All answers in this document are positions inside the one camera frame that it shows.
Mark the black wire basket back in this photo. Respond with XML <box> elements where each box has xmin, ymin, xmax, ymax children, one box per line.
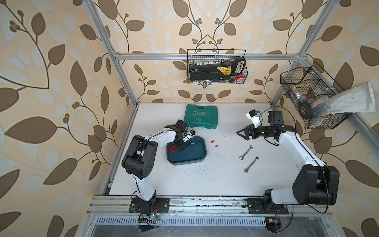
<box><xmin>186</xmin><ymin>48</ymin><xmax>248</xmax><ymax>84</ymax></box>

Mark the lower silver wrench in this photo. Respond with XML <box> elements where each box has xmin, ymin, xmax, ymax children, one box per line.
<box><xmin>244</xmin><ymin>157</ymin><xmax>259</xmax><ymax>173</ymax></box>

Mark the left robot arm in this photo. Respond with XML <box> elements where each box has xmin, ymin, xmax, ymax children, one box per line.
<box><xmin>121</xmin><ymin>120</ymin><xmax>195</xmax><ymax>210</ymax></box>

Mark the silver wrench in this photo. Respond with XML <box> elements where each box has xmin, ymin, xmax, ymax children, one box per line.
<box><xmin>244</xmin><ymin>157</ymin><xmax>259</xmax><ymax>173</ymax></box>
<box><xmin>239</xmin><ymin>145</ymin><xmax>253</xmax><ymax>160</ymax></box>

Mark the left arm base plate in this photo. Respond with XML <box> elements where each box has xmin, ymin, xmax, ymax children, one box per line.
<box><xmin>129</xmin><ymin>197</ymin><xmax>170</xmax><ymax>214</ymax></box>

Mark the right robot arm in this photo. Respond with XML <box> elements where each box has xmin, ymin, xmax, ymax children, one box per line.
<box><xmin>237</xmin><ymin>110</ymin><xmax>340</xmax><ymax>212</ymax></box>

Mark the upper silver wrench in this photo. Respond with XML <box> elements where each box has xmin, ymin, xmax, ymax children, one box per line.
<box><xmin>239</xmin><ymin>145</ymin><xmax>253</xmax><ymax>160</ymax></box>

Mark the red white tape roll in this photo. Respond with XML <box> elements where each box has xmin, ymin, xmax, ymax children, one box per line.
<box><xmin>235</xmin><ymin>75</ymin><xmax>245</xmax><ymax>84</ymax></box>

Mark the black wire basket right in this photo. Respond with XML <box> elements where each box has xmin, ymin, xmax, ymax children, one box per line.
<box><xmin>280</xmin><ymin>62</ymin><xmax>352</xmax><ymax>129</ymax></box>

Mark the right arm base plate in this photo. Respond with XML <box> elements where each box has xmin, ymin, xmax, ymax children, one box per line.
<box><xmin>245</xmin><ymin>198</ymin><xmax>289</xmax><ymax>215</ymax></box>

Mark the black tape measure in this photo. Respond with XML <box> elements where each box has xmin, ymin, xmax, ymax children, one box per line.
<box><xmin>297</xmin><ymin>100</ymin><xmax>314</xmax><ymax>119</ymax></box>

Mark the green tool case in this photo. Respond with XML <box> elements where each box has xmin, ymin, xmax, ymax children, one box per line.
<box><xmin>184</xmin><ymin>104</ymin><xmax>218</xmax><ymax>129</ymax></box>

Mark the black wire basket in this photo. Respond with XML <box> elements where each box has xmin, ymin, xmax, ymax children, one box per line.
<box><xmin>186</xmin><ymin>48</ymin><xmax>248</xmax><ymax>84</ymax></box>
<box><xmin>280</xmin><ymin>62</ymin><xmax>352</xmax><ymax>129</ymax></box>

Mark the teal plastic storage box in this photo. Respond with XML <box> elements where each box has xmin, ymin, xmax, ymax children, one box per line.
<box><xmin>166</xmin><ymin>136</ymin><xmax>207</xmax><ymax>165</ymax></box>

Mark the red sleeve in box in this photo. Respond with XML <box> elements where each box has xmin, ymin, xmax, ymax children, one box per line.
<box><xmin>170</xmin><ymin>145</ymin><xmax>176</xmax><ymax>153</ymax></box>

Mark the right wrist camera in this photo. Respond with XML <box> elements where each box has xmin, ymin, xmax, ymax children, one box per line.
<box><xmin>246</xmin><ymin>110</ymin><xmax>262</xmax><ymax>128</ymax></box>

